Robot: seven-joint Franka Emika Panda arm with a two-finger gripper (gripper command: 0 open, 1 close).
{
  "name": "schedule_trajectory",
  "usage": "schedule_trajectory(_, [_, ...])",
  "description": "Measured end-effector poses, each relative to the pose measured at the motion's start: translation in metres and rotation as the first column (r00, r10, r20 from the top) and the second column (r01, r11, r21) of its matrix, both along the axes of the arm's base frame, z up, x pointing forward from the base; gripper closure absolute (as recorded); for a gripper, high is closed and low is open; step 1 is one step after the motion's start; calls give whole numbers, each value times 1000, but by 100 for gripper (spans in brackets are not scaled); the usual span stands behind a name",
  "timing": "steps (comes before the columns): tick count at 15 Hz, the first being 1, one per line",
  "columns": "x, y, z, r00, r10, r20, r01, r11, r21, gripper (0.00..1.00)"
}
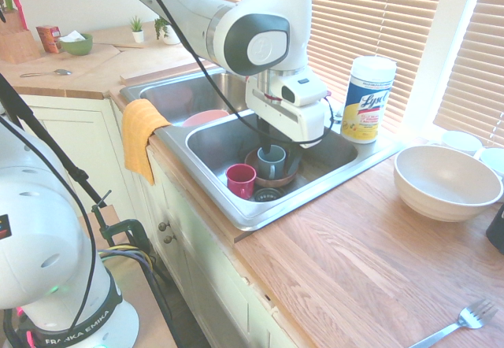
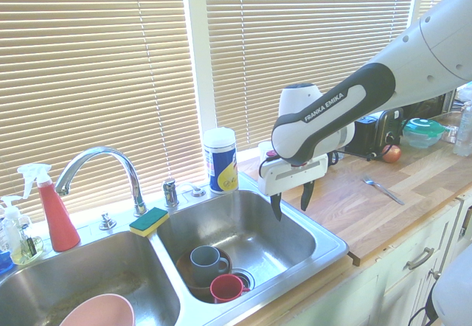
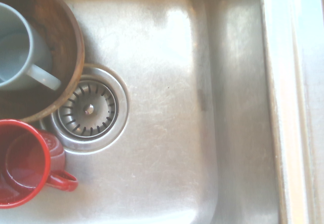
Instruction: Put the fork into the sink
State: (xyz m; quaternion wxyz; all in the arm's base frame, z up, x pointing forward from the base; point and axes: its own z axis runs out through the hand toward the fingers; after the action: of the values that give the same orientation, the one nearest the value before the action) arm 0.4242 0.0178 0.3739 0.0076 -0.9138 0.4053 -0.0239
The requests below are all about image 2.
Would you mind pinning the yellow liquid glass bottle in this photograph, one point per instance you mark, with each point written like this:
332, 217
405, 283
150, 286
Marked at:
27, 254

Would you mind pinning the blue plastic item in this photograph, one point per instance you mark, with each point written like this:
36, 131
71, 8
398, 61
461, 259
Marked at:
4, 263

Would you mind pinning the stainless steel double sink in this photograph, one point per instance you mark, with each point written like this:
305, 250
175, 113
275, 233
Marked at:
258, 222

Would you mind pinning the green and yellow sponge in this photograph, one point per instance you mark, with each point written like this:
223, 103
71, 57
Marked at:
147, 221

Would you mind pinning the clear container green lid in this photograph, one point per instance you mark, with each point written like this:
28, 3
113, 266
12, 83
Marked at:
422, 132

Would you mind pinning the red mug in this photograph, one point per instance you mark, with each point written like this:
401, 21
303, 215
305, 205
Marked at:
225, 291

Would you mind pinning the clear water bottle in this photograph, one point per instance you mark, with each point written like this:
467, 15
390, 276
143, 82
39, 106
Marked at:
464, 134

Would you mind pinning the red spray bottle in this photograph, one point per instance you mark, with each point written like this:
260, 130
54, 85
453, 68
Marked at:
59, 222

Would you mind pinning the white kitchen cabinet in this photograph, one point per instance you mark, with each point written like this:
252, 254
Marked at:
398, 289

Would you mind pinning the white ribbed cup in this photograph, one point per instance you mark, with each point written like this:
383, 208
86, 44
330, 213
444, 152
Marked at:
263, 150

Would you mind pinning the chrome gooseneck faucet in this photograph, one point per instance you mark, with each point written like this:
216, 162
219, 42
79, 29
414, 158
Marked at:
110, 152

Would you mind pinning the black and silver toaster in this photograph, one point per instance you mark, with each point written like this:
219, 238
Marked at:
387, 127

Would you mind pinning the white wipes canister yellow label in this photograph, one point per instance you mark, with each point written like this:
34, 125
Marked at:
221, 163

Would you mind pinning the brown wooden bowl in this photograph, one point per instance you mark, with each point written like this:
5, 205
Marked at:
184, 270

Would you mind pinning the wide beige window blind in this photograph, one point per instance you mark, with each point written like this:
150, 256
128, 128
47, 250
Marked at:
92, 82

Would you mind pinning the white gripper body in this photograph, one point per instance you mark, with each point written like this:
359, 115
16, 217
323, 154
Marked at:
295, 175

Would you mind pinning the medium beige window blind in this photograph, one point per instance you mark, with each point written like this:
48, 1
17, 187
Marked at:
295, 38

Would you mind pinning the metal sink drain strainer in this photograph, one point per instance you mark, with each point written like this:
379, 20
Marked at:
246, 280

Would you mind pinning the white sink sprayer head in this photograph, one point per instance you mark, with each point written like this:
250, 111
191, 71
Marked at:
197, 192

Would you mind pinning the red apple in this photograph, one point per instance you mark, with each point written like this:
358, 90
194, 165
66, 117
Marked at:
391, 153

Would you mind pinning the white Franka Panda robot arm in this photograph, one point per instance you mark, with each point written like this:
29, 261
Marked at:
405, 57

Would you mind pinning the black microwave oven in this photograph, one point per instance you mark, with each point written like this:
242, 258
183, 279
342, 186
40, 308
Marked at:
431, 106

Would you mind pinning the clear pump soap bottle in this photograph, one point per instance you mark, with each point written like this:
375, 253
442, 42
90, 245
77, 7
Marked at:
11, 230

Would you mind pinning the gray mug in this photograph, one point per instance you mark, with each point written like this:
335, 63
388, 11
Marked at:
204, 267

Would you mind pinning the pink plastic bowl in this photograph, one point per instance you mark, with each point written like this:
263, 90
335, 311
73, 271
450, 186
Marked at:
99, 313

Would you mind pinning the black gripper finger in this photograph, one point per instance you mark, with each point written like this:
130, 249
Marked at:
276, 206
306, 195

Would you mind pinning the silver metal fork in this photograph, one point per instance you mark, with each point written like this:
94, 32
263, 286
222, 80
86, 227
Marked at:
383, 190

